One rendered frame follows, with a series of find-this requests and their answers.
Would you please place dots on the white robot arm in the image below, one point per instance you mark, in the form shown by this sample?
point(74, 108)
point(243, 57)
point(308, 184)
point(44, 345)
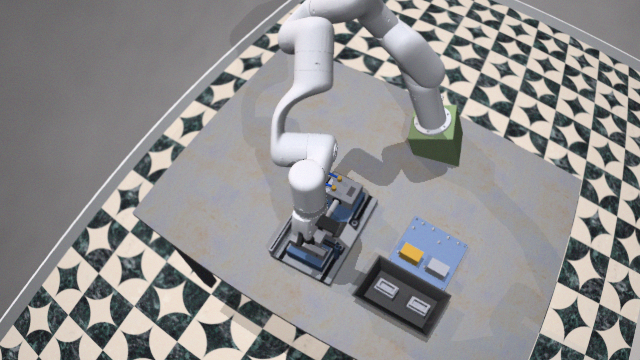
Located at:
point(312, 39)

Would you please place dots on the yellow rectangular block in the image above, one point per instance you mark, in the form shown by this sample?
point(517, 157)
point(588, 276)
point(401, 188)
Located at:
point(411, 254)

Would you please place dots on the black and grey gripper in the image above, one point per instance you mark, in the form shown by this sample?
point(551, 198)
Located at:
point(306, 227)

